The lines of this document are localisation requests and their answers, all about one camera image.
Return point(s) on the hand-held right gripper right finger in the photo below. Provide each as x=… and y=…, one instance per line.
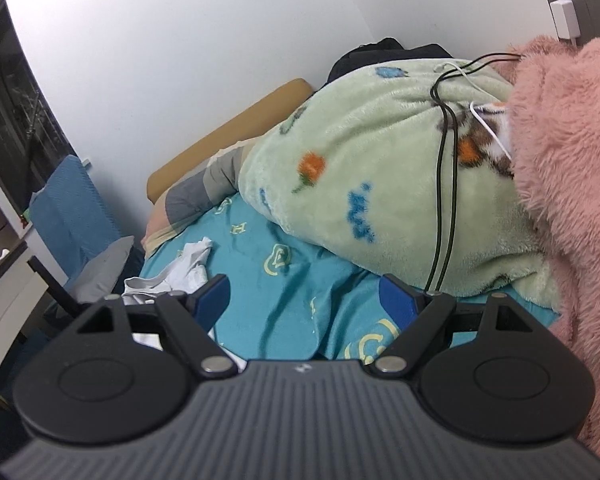
x=396, y=301

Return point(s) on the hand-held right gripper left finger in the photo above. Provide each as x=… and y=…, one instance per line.
x=215, y=295

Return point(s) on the white garment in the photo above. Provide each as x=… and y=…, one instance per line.
x=190, y=271

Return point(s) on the teal printed bed sheet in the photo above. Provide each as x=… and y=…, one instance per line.
x=285, y=280

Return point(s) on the grey striped pillow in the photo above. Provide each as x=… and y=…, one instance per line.
x=200, y=195

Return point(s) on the grey cushion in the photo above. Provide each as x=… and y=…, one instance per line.
x=102, y=270

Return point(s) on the green printed fleece blanket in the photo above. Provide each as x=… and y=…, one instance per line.
x=370, y=170

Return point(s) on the tan headboard cushion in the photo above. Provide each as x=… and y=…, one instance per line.
x=220, y=135

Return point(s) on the blue towel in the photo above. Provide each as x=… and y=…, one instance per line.
x=75, y=210

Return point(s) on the white cabinet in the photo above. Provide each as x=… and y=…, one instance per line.
x=5, y=270

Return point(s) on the pink fluffy blanket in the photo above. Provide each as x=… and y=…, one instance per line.
x=565, y=170

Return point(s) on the black clothing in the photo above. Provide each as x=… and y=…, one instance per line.
x=385, y=55

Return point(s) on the dark window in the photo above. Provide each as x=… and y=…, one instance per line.
x=15, y=105

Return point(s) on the white wall charger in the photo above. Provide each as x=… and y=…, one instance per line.
x=565, y=20

